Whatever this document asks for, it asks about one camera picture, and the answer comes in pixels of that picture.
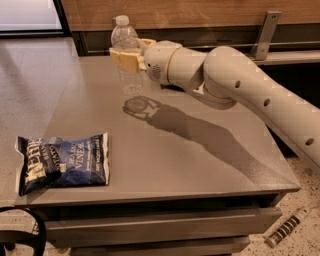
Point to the blue chip bag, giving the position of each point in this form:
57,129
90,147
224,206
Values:
57,162

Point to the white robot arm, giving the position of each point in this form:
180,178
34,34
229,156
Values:
225,76

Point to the clear plastic water bottle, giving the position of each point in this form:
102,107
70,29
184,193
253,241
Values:
124,37

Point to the metal wall bracket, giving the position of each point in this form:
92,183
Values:
261,47

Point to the black chair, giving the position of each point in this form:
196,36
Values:
10,238

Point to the white power strip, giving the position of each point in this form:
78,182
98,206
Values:
288,227

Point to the grey drawer front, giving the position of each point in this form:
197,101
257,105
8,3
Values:
160,227

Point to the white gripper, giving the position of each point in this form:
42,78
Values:
157,61

